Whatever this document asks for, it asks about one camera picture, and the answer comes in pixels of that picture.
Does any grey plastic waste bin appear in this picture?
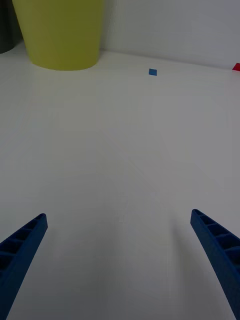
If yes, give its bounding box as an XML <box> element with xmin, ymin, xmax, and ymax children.
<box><xmin>0</xmin><ymin>0</ymin><xmax>25</xmax><ymax>55</ymax></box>

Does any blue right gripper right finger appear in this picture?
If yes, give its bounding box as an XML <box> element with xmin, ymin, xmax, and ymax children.
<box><xmin>190</xmin><ymin>208</ymin><xmax>240</xmax><ymax>320</ymax></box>

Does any yellow-green plastic waste bin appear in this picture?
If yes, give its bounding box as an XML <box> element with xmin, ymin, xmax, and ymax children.
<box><xmin>11</xmin><ymin>0</ymin><xmax>105</xmax><ymax>72</ymax></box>

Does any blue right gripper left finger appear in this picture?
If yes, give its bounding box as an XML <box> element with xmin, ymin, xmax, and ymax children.
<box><xmin>0</xmin><ymin>212</ymin><xmax>49</xmax><ymax>320</ymax></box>

